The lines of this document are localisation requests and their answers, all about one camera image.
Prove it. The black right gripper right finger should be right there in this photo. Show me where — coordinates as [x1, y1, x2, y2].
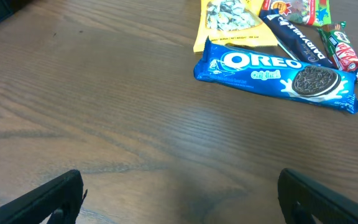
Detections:
[277, 168, 358, 224]

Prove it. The yellow sunflower seed bag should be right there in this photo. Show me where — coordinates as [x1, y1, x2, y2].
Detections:
[193, 0, 278, 53]

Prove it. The dark blue Dairy Milk bar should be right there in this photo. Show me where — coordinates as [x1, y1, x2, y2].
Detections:
[260, 9, 335, 68]

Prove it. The red green KitKat bar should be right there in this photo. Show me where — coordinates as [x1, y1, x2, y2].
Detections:
[318, 21, 358, 81]

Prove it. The green Haribo gummy bag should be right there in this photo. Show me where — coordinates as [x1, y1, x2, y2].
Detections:
[261, 0, 331, 27]

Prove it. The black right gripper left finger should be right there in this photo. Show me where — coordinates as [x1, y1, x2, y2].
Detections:
[0, 169, 88, 224]

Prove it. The blue Oreo cookie pack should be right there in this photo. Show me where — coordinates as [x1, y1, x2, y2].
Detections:
[194, 40, 358, 114]

